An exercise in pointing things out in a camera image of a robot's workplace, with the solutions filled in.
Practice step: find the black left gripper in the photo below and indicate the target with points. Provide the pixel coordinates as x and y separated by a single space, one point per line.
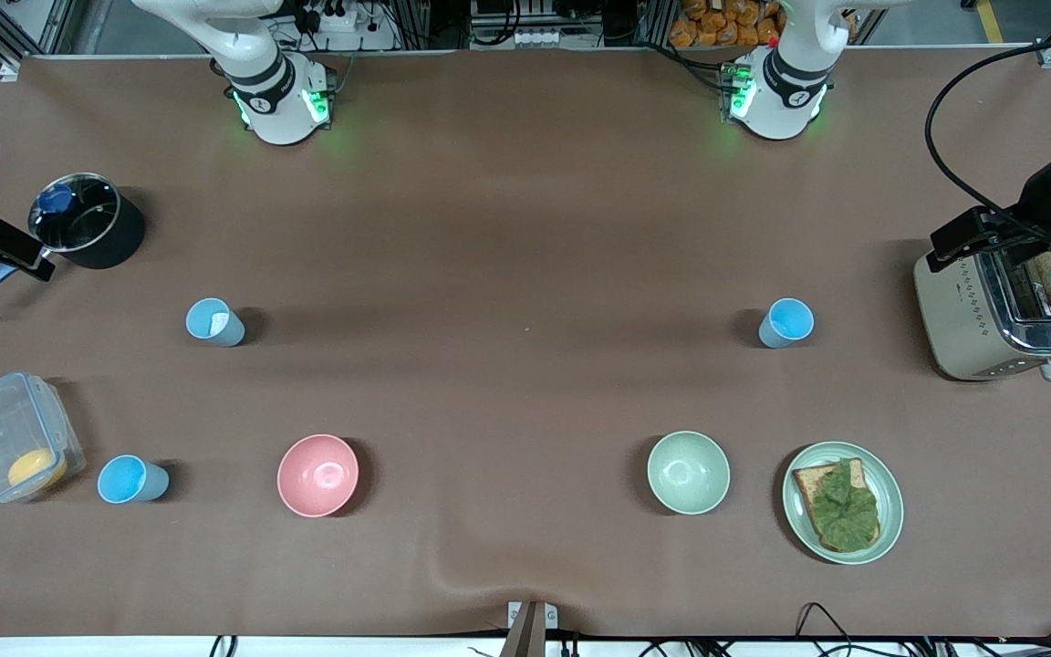
1039 205

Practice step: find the blue cup holding paper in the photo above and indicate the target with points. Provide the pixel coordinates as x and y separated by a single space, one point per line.
232 334

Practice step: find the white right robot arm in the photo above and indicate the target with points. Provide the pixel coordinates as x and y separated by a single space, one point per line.
275 91

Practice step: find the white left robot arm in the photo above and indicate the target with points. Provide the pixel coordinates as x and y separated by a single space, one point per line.
785 91

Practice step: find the beige chrome toaster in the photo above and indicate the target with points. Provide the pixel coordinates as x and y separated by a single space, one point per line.
963 319

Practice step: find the pale green plate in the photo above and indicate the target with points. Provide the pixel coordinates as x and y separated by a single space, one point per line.
890 502

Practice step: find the toast slice under lettuce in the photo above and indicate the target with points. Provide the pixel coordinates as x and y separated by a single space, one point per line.
806 482

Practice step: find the green lettuce leaf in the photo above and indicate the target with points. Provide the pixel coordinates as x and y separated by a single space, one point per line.
847 511

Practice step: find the bag of orange snacks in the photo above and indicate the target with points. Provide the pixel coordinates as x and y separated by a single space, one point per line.
717 23

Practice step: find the pink bowl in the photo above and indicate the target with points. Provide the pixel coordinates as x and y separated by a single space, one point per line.
317 476

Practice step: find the pale green bowl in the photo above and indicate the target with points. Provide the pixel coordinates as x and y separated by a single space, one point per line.
688 473

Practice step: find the white power strip with plugs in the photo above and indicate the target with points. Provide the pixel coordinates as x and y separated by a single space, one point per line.
329 16

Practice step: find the brown table cover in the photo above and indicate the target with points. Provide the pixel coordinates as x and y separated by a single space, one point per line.
489 228

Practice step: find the small white power strip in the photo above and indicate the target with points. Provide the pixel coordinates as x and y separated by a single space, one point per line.
539 38

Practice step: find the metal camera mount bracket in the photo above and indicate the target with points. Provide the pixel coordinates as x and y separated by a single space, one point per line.
525 630

